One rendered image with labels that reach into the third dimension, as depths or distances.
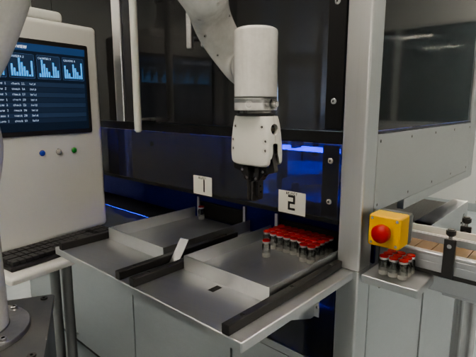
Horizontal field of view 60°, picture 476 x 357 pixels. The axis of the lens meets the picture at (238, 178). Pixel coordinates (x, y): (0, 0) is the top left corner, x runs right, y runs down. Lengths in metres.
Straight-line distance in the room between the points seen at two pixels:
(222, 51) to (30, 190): 0.89
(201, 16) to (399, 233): 0.60
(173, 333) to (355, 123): 1.04
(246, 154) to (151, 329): 1.08
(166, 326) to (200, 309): 0.82
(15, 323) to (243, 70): 0.63
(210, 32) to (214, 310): 0.54
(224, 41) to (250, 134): 0.21
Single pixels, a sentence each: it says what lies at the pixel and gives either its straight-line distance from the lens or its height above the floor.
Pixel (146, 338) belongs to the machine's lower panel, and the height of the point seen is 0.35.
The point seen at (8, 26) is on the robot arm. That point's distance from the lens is 0.78.
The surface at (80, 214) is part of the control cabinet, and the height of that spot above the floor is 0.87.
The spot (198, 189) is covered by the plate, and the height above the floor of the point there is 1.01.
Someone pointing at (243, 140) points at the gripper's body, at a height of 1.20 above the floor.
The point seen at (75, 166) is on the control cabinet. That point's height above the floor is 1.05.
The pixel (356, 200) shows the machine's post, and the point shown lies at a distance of 0.98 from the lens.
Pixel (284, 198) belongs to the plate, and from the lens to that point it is 1.09.
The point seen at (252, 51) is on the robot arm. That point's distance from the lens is 0.78.
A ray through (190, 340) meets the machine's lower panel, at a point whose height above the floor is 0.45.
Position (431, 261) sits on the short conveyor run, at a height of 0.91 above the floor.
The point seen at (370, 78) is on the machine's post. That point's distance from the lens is 0.96.
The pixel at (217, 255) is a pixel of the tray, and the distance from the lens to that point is 1.09.
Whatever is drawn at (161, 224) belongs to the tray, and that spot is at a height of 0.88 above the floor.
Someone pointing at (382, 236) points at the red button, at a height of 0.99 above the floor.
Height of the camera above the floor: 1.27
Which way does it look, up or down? 10 degrees down
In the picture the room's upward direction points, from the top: straight up
